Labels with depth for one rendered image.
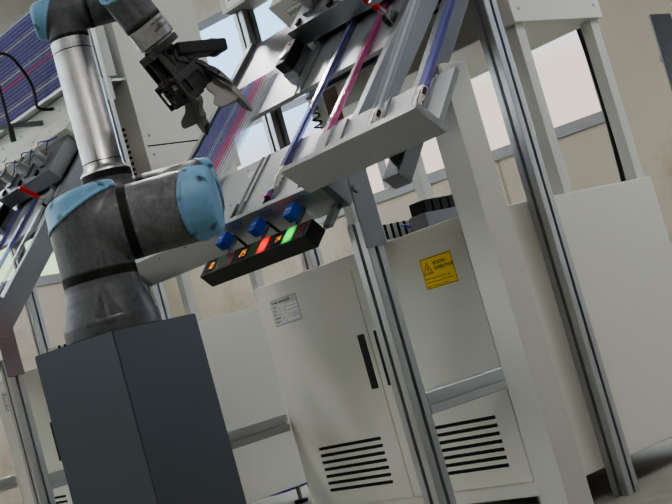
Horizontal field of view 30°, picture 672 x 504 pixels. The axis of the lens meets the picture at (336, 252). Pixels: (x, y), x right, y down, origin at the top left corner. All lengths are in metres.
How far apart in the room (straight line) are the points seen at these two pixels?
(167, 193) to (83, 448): 0.40
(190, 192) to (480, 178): 0.49
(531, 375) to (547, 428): 0.09
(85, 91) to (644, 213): 1.27
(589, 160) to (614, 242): 2.87
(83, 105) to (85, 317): 0.61
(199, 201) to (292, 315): 0.99
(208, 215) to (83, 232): 0.19
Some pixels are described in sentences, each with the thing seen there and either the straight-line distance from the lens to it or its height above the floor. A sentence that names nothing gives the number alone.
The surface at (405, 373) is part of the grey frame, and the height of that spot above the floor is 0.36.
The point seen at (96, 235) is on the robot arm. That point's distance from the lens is 1.92.
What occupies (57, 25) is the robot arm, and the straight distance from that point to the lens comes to 2.44.
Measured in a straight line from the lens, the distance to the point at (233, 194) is 2.59.
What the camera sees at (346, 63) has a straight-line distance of 2.58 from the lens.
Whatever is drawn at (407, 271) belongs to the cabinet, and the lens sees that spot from 2.56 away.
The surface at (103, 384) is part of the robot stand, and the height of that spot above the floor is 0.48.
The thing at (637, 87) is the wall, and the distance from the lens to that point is 5.55.
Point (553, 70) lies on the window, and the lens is 5.68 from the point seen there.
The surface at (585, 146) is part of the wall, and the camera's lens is 5.64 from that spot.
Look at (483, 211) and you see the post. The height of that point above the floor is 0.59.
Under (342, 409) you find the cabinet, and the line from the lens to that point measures 2.80.
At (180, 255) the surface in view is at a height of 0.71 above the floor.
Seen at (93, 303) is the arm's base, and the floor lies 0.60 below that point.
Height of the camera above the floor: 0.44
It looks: 4 degrees up
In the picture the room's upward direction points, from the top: 16 degrees counter-clockwise
